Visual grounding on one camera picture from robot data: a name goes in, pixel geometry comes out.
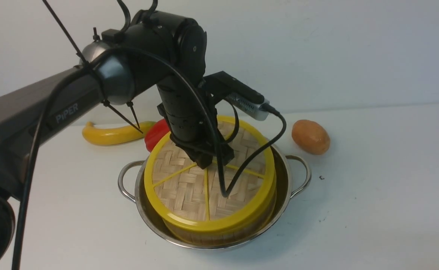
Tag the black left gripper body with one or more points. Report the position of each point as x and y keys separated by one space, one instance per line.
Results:
x=185 y=118

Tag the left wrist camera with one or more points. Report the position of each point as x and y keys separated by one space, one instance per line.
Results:
x=225 y=87

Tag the yellow banana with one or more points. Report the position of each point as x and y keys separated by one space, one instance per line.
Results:
x=117 y=135

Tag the red bell pepper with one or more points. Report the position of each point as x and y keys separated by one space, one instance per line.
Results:
x=155 y=134

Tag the brown potato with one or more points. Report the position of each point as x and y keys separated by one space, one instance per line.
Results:
x=311 y=137

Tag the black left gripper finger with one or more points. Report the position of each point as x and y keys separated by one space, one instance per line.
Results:
x=203 y=157
x=225 y=156

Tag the stainless steel pot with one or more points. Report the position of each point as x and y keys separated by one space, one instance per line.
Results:
x=285 y=192

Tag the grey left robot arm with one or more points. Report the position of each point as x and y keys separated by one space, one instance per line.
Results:
x=152 y=49

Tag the yellow-rimmed bamboo steamer basket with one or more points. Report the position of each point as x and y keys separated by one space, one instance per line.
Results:
x=219 y=234

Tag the yellow-rimmed bamboo steamer lid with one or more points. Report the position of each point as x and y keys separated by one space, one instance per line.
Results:
x=167 y=162

